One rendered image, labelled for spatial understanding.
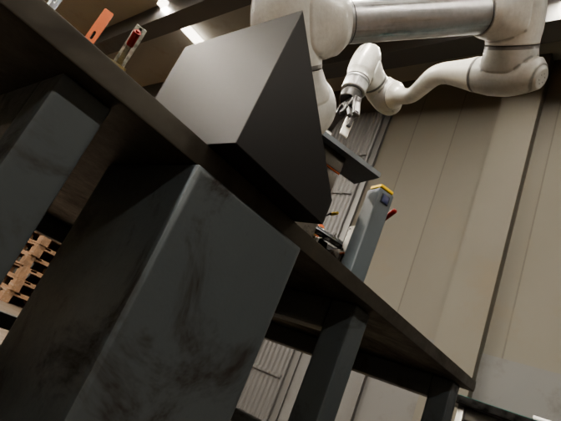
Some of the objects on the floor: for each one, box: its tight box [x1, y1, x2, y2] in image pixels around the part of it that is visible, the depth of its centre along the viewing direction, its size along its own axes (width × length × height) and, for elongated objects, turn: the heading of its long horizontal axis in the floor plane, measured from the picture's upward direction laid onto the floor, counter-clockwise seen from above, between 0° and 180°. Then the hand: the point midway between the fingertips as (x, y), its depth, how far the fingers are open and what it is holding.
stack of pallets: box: [0, 231, 61, 307], centre depth 635 cm, size 132×91×94 cm
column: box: [0, 165, 301, 421], centre depth 81 cm, size 31×31×66 cm
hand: (332, 139), depth 156 cm, fingers open, 13 cm apart
